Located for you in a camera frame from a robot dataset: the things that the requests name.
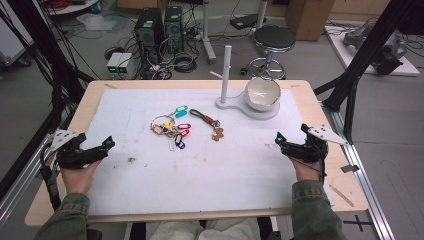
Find black round stool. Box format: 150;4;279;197
240;25;297;81

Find slim black computer tower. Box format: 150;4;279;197
163;5;185;55

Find white platform with robot parts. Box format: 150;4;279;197
324;23;421;78

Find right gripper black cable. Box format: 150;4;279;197
317;146;329;185

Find person's left hand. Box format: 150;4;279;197
59;159;103;196

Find grey tape piece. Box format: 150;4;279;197
340;163;361;174

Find white table leg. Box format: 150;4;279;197
255;0;269;30
200;0;218;65

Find thin wooden stick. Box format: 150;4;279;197
328;183;355;208

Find white eggshell bowl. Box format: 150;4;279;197
243;76;282;113

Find clear plastic sheet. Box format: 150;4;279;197
75;12;118;33

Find large black computer tower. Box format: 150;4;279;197
134;7;167;68

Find white power supply box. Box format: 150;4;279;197
116;52;134;80
106;51;124;80

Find coiled black cable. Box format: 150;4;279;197
172;52;198;74

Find brown leather gingerbread keychain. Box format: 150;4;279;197
188;108;225;142

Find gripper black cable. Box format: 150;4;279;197
39;143;63;212
317;146;329;185

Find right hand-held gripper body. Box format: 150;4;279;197
281;123;350;164

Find white foam mat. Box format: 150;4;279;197
81;87;335;217

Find key ring with coloured tags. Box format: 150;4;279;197
150;104;193;152

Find person's legs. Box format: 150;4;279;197
145;216;263;240

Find black device box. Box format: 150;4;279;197
229;13;268;31

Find person's right hand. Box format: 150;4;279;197
289;156;323;183

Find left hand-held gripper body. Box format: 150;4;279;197
49;129;109;170

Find round white table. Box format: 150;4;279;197
45;0;102;16

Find large cardboard box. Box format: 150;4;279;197
285;0;337;42

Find white key stand with peg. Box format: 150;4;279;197
209;44;281;121

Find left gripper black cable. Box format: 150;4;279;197
39;143;63;212

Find black frame beam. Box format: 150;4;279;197
313;0;424;143
6;0;96;104

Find aluminium rail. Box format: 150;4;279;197
0;131;56;229
320;99;397;240

